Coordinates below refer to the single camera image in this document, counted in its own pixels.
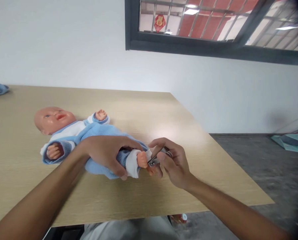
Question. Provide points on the person's legs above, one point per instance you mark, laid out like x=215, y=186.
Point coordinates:
x=128, y=228

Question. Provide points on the baby doll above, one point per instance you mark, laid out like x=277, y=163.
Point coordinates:
x=73, y=135

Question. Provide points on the red and white object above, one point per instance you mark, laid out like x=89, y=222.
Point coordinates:
x=180, y=218

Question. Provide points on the person's right hand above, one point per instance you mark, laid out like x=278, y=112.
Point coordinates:
x=175, y=163

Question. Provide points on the silver nail clipper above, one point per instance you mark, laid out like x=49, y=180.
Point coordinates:
x=158, y=156

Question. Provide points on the wooden table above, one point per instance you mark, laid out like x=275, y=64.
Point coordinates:
x=118, y=160

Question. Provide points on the pile of teal cartons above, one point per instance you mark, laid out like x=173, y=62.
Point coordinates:
x=292, y=142

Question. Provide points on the person's left hand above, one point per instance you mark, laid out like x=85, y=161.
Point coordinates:
x=101, y=152

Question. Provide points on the dark framed window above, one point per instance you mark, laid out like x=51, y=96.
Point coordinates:
x=214, y=27

